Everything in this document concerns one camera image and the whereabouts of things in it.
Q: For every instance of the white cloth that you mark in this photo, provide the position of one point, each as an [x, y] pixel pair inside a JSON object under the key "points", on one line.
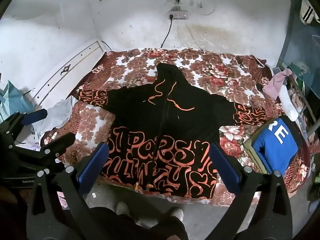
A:
{"points": [[287, 105]]}

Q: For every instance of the white black-striped shoe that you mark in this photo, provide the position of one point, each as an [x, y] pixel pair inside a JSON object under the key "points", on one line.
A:
{"points": [[308, 10]]}

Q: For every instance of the white bed headboard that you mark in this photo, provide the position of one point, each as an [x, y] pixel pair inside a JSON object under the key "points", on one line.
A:
{"points": [[75, 65]]}

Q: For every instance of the folded green garment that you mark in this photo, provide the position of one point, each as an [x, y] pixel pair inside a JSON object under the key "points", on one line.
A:
{"points": [[251, 148]]}

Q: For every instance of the grey cloth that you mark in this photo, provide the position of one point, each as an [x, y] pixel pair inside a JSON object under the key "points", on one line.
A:
{"points": [[57, 112]]}

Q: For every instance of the small black device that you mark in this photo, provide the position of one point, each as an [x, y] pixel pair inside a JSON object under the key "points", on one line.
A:
{"points": [[260, 87]]}

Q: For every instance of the teal cloth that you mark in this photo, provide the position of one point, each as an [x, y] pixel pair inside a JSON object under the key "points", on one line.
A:
{"points": [[15, 97]]}

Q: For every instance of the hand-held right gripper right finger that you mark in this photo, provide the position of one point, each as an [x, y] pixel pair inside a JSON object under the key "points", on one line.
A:
{"points": [[225, 165]]}

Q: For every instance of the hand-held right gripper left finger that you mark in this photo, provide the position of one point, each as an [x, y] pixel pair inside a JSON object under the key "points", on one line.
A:
{"points": [[91, 165]]}

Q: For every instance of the folded blue garment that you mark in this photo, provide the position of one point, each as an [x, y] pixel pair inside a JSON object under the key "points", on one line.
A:
{"points": [[275, 152]]}

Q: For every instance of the person's right leg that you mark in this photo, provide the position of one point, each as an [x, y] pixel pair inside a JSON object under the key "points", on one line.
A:
{"points": [[170, 228]]}

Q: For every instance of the blue mosquito net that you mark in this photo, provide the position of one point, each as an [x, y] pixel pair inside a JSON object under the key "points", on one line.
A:
{"points": [[305, 55]]}

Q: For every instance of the person's shoe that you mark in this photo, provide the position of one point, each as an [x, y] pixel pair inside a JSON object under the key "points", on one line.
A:
{"points": [[177, 213], [122, 208]]}

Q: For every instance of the grey metal bunk bed frame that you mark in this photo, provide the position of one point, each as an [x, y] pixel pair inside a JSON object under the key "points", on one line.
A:
{"points": [[286, 37]]}

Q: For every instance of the pink cloth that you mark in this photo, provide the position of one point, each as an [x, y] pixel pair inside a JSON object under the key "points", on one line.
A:
{"points": [[276, 82]]}

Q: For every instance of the person's left shoe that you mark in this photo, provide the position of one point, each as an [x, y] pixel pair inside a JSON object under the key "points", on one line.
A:
{"points": [[122, 208]]}

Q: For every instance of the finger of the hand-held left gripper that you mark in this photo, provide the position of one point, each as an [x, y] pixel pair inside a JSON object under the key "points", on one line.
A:
{"points": [[60, 141], [33, 116]]}

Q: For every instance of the red floral blanket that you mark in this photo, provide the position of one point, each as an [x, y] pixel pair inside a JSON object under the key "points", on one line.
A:
{"points": [[215, 80]]}

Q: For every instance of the black hoodie with orange print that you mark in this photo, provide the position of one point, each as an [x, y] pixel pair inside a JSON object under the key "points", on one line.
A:
{"points": [[150, 110]]}

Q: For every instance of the wall power strip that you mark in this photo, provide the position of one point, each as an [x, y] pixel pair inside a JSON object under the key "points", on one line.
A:
{"points": [[178, 15]]}

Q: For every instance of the person's right shoe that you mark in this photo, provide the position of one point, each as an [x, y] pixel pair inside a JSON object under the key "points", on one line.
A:
{"points": [[177, 213]]}

